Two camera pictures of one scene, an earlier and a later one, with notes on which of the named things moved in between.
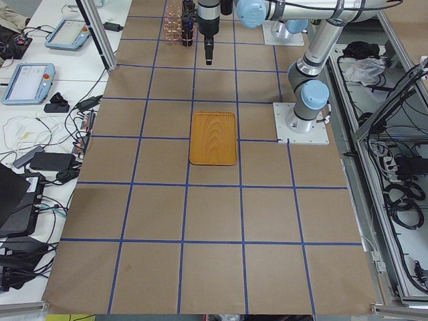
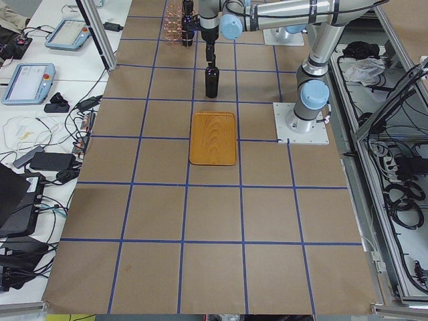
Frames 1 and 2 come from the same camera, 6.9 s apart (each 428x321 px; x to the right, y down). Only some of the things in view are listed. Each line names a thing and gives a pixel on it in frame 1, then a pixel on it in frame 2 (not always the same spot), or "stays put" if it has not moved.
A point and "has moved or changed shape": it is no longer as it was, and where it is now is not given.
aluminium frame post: x=99 y=32 stays put
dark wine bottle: x=188 y=14 stays put
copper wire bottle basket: x=172 y=23 stays put
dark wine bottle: x=226 y=7 has moved or changed shape
